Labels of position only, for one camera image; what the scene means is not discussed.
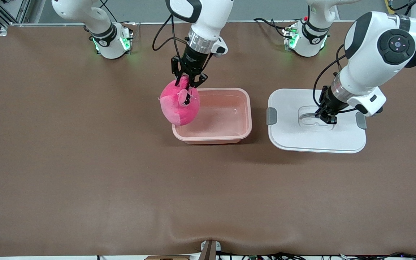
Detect white box lid grey clips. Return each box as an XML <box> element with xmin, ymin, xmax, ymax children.
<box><xmin>266</xmin><ymin>88</ymin><xmax>367</xmax><ymax>154</ymax></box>

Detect pink plush toy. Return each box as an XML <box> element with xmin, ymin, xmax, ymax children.
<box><xmin>159</xmin><ymin>77</ymin><xmax>200</xmax><ymax>126</ymax></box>

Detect pink plastic storage box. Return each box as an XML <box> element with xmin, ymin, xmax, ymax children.
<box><xmin>172</xmin><ymin>88</ymin><xmax>252</xmax><ymax>145</ymax></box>

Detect brown table mat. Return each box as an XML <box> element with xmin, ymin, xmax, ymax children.
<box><xmin>0</xmin><ymin>21</ymin><xmax>416</xmax><ymax>257</ymax></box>

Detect silver table edge rail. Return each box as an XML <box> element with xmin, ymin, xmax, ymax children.
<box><xmin>0</xmin><ymin>20</ymin><xmax>355</xmax><ymax>36</ymax></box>

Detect black left arm base cable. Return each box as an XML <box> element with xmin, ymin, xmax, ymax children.
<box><xmin>253</xmin><ymin>17</ymin><xmax>291</xmax><ymax>40</ymax></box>

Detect black arm base cable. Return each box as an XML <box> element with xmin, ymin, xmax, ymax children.
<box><xmin>100</xmin><ymin>0</ymin><xmax>132</xmax><ymax>26</ymax></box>
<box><xmin>253</xmin><ymin>17</ymin><xmax>291</xmax><ymax>40</ymax></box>

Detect black right arm base cable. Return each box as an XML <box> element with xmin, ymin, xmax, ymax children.
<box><xmin>100</xmin><ymin>0</ymin><xmax>132</xmax><ymax>26</ymax></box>

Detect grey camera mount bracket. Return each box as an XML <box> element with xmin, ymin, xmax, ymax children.
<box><xmin>200</xmin><ymin>239</ymin><xmax>221</xmax><ymax>260</ymax></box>

